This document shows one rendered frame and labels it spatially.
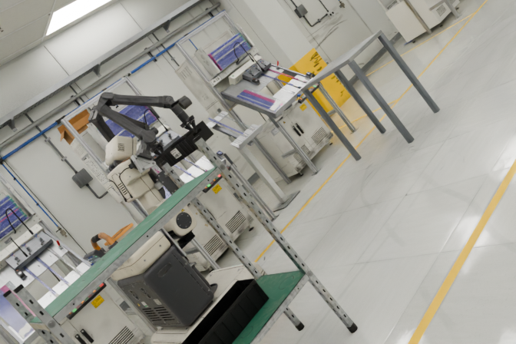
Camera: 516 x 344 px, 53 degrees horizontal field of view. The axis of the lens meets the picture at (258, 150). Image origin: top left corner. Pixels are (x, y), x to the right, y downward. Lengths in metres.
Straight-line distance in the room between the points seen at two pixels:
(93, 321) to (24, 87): 3.07
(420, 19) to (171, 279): 6.00
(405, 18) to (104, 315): 5.90
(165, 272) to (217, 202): 2.01
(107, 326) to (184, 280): 1.57
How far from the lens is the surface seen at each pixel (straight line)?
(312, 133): 5.72
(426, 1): 8.03
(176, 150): 3.40
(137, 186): 3.25
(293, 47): 7.57
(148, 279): 2.99
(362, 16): 9.54
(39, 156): 6.31
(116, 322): 4.54
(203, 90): 5.74
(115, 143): 3.26
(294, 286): 2.30
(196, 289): 3.09
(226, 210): 4.97
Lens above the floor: 1.16
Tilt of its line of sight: 7 degrees down
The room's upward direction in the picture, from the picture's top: 39 degrees counter-clockwise
